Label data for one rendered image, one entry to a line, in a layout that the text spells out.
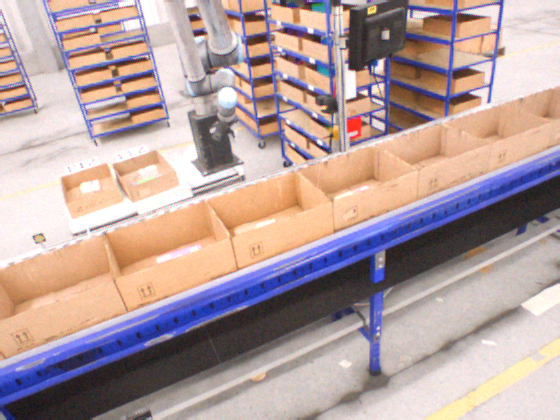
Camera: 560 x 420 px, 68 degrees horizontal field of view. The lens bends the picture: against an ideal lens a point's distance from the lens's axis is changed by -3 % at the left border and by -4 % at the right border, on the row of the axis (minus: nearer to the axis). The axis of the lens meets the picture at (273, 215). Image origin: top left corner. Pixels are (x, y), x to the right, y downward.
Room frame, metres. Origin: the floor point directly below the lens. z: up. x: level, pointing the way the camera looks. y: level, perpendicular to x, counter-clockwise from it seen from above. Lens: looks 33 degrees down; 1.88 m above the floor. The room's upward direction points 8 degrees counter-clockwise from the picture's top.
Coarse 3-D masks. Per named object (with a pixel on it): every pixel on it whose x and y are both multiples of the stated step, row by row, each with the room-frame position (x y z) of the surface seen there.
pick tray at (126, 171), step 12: (144, 156) 2.47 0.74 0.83; (156, 156) 2.50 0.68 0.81; (120, 168) 2.40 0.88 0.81; (132, 168) 2.43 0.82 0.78; (168, 168) 2.31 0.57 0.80; (120, 180) 2.18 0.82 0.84; (132, 180) 2.31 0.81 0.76; (156, 180) 2.11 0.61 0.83; (168, 180) 2.14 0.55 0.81; (132, 192) 2.05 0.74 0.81; (144, 192) 2.08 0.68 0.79; (156, 192) 2.11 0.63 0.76
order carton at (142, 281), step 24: (168, 216) 1.39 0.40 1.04; (192, 216) 1.42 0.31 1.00; (216, 216) 1.32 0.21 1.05; (120, 240) 1.32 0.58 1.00; (144, 240) 1.35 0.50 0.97; (168, 240) 1.38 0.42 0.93; (192, 240) 1.41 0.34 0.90; (216, 240) 1.39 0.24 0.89; (120, 264) 1.31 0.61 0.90; (144, 264) 1.30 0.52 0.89; (168, 264) 1.09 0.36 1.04; (192, 264) 1.12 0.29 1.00; (216, 264) 1.15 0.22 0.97; (120, 288) 1.04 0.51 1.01; (144, 288) 1.06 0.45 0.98; (168, 288) 1.09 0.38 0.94; (192, 288) 1.11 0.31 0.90
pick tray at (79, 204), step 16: (64, 176) 2.32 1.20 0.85; (80, 176) 2.36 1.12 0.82; (96, 176) 2.39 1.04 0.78; (112, 176) 2.24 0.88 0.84; (64, 192) 2.15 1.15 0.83; (80, 192) 2.26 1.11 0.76; (96, 192) 2.22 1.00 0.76; (112, 192) 2.06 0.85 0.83; (80, 208) 1.99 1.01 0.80; (96, 208) 2.02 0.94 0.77
